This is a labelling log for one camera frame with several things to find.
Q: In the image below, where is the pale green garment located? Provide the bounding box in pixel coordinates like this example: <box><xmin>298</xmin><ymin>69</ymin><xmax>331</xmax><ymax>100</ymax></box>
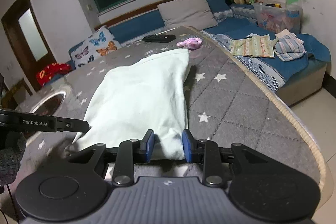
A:
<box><xmin>68</xmin><ymin>48</ymin><xmax>190</xmax><ymax>160</ymax></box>

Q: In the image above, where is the butterfly print pillow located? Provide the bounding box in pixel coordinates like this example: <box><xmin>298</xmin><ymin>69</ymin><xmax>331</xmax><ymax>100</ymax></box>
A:
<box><xmin>70</xmin><ymin>26</ymin><xmax>121</xmax><ymax>69</ymax></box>

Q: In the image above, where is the black remote control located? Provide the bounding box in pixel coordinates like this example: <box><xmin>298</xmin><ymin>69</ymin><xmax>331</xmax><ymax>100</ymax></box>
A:
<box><xmin>142</xmin><ymin>34</ymin><xmax>176</xmax><ymax>43</ymax></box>

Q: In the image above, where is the wooden door with glass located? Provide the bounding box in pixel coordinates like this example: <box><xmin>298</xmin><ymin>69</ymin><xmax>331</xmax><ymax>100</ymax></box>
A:
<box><xmin>1</xmin><ymin>0</ymin><xmax>56</xmax><ymax>92</ymax></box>

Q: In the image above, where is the pile of clothes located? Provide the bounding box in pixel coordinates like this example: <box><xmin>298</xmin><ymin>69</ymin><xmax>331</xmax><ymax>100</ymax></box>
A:
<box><xmin>229</xmin><ymin>29</ymin><xmax>306</xmax><ymax>62</ymax></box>

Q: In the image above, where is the dark wooden side table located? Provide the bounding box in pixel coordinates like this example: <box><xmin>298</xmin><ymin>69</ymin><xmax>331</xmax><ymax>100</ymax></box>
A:
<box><xmin>1</xmin><ymin>79</ymin><xmax>33</xmax><ymax>110</ymax></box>

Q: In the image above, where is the grey star tablecloth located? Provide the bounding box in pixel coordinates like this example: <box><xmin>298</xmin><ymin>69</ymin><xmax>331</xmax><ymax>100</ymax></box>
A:
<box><xmin>15</xmin><ymin>25</ymin><xmax>328</xmax><ymax>224</ymax></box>

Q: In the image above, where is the round induction cooker plate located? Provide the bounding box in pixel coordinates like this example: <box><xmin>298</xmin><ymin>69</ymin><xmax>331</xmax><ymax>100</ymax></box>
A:
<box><xmin>30</xmin><ymin>90</ymin><xmax>66</xmax><ymax>115</ymax></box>

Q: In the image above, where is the clear plastic storage box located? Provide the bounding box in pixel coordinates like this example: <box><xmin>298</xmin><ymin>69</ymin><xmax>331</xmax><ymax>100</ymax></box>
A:
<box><xmin>253</xmin><ymin>2</ymin><xmax>303</xmax><ymax>34</ymax></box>

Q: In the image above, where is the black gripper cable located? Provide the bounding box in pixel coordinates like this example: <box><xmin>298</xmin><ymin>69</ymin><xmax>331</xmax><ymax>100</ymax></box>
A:
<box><xmin>2</xmin><ymin>182</ymin><xmax>21</xmax><ymax>223</ymax></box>

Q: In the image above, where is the red patterned blanket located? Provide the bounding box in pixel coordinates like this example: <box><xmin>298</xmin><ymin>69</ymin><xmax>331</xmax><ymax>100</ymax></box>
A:
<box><xmin>36</xmin><ymin>63</ymin><xmax>72</xmax><ymax>87</ymax></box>

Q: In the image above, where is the grey cushion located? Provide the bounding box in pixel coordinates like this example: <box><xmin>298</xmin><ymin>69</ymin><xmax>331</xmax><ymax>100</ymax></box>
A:
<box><xmin>158</xmin><ymin>0</ymin><xmax>218</xmax><ymax>30</ymax></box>

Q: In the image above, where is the grey gloved left hand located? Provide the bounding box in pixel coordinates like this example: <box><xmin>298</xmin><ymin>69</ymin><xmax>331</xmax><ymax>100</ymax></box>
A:
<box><xmin>0</xmin><ymin>132</ymin><xmax>26</xmax><ymax>186</ymax></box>

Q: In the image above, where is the pink hair scrunchie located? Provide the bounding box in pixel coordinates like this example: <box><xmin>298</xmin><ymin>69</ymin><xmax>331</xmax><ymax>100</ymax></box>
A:
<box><xmin>177</xmin><ymin>37</ymin><xmax>202</xmax><ymax>51</ymax></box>

